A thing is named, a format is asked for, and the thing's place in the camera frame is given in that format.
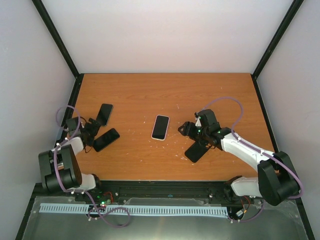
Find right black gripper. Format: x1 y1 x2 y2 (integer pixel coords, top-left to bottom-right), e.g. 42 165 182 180
178 121 209 143

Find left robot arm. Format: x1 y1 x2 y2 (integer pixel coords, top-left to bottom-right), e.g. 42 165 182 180
38 117 104 202

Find right connector wires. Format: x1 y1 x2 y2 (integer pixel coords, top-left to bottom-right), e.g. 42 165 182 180
234 197 253 218

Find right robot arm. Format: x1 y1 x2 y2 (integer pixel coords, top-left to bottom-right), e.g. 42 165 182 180
178 109 303 206

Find left controller board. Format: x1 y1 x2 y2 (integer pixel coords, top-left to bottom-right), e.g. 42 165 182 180
96 191 114 207

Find black phone case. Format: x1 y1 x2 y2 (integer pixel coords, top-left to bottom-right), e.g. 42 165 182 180
184 141 211 163

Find clear white phone case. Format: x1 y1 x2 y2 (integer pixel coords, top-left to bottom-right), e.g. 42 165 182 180
151 114 171 141

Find light blue cable duct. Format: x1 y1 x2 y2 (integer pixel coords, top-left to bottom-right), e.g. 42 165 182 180
38 203 228 218

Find black phone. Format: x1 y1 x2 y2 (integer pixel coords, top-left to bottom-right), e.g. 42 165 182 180
152 115 170 140
93 128 120 152
96 103 113 127

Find black aluminium frame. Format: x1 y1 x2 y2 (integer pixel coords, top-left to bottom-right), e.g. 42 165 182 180
16 0 315 240

